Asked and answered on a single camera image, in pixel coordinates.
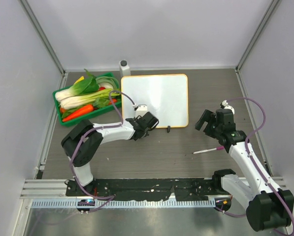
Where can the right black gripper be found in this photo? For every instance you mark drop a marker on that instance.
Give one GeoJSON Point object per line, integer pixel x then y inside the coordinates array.
{"type": "Point", "coordinates": [206, 116]}

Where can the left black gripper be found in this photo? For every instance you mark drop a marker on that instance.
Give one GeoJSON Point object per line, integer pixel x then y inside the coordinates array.
{"type": "Point", "coordinates": [137, 118]}

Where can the white marker purple cap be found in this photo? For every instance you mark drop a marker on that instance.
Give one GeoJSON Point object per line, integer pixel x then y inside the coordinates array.
{"type": "Point", "coordinates": [209, 150]}

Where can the orange framed whiteboard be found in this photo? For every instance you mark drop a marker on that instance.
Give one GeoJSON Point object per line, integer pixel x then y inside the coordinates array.
{"type": "Point", "coordinates": [166, 97]}

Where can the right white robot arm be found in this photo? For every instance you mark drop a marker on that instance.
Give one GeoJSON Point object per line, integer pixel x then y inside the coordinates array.
{"type": "Point", "coordinates": [267, 205]}

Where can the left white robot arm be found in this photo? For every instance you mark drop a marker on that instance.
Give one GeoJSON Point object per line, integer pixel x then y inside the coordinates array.
{"type": "Point", "coordinates": [82, 142]}

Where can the orange carrot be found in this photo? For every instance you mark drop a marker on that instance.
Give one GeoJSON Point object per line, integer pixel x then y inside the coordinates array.
{"type": "Point", "coordinates": [79, 112]}

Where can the green onion bundle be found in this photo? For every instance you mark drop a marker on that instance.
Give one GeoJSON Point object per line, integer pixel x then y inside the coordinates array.
{"type": "Point", "coordinates": [107, 82]}

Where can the white bottle grey cap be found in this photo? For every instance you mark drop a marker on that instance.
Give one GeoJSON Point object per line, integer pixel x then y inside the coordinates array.
{"type": "Point", "coordinates": [124, 68]}

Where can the green plastic tray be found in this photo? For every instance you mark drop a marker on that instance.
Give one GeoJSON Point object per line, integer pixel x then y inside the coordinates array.
{"type": "Point", "coordinates": [101, 105]}

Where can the bok choy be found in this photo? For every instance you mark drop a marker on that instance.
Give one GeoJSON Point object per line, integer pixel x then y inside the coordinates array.
{"type": "Point", "coordinates": [80, 93]}

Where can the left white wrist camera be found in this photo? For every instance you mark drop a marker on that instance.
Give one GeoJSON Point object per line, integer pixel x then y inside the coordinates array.
{"type": "Point", "coordinates": [140, 110]}

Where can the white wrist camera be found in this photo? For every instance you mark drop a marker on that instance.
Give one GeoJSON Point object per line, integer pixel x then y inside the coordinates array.
{"type": "Point", "coordinates": [140, 110]}
{"type": "Point", "coordinates": [225, 105]}

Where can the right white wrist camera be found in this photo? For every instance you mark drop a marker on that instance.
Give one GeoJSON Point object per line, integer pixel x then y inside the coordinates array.
{"type": "Point", "coordinates": [225, 105]}

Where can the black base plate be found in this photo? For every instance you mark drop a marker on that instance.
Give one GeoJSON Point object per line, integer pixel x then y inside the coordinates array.
{"type": "Point", "coordinates": [146, 189]}

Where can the white slotted cable duct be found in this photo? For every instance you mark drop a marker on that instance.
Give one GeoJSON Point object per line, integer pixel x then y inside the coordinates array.
{"type": "Point", "coordinates": [82, 203]}

